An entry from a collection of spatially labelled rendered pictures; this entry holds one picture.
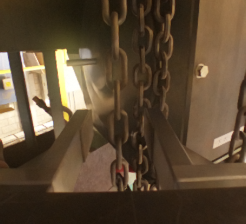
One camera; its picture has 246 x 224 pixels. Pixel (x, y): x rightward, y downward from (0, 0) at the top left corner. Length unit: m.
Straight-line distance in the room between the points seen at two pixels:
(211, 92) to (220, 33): 0.07
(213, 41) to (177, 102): 0.08
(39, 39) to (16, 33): 0.06
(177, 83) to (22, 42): 0.46
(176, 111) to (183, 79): 0.04
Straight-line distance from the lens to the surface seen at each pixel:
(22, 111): 0.98
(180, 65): 0.23
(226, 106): 0.30
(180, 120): 0.24
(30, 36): 0.59
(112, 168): 0.17
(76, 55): 0.93
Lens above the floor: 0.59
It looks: 18 degrees up
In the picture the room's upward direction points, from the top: 179 degrees clockwise
